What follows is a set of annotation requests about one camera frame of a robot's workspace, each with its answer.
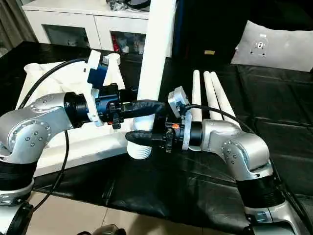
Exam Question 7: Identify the red box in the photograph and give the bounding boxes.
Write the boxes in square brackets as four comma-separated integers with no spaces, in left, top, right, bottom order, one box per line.
[111,34,121,51]

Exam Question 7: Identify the grey bag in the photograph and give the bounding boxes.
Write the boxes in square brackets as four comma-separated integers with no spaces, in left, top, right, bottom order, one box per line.
[126,0,151,12]

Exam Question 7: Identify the white cabinet with glass doors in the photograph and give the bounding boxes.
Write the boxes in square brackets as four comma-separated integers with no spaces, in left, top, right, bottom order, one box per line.
[22,0,152,58]

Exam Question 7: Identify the grey curtain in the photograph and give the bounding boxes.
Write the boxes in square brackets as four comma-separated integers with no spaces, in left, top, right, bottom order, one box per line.
[0,0,37,58]

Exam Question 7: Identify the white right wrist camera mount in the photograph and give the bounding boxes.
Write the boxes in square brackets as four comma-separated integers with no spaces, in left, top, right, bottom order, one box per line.
[168,86,194,150]

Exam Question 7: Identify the white plastic table leg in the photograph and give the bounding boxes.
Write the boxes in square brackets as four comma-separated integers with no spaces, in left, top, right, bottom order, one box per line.
[210,71,237,121]
[191,70,203,122]
[203,70,224,120]
[127,0,177,160]

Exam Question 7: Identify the black work mat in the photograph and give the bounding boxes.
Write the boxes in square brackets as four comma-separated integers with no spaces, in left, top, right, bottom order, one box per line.
[0,41,313,235]

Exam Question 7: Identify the black cable clutter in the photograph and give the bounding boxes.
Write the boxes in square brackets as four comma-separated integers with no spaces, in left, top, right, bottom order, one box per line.
[105,0,128,12]

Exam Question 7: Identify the white plastic table top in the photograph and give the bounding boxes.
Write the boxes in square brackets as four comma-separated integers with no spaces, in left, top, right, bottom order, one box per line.
[16,52,137,178]

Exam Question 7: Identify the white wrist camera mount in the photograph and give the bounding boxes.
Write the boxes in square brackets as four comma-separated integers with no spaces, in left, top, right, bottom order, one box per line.
[168,86,194,150]
[83,48,110,128]

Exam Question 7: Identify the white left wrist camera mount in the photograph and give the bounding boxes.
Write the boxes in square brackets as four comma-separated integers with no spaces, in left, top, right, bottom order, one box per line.
[83,48,110,128]

